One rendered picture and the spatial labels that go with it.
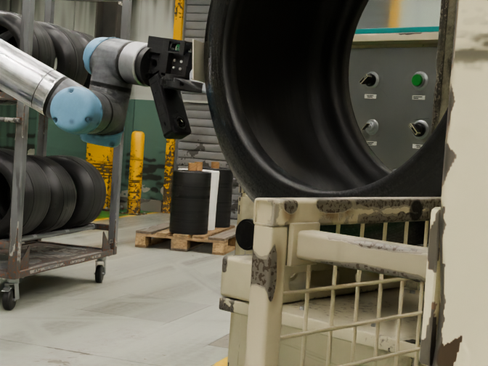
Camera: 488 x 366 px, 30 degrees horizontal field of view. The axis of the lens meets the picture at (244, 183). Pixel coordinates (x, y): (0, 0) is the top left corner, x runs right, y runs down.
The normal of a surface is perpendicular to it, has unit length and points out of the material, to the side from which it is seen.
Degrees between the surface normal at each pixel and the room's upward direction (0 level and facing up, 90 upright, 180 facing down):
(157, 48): 90
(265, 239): 90
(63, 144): 90
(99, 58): 85
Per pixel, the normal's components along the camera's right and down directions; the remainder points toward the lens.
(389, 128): -0.68, -0.01
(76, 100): -0.15, 0.04
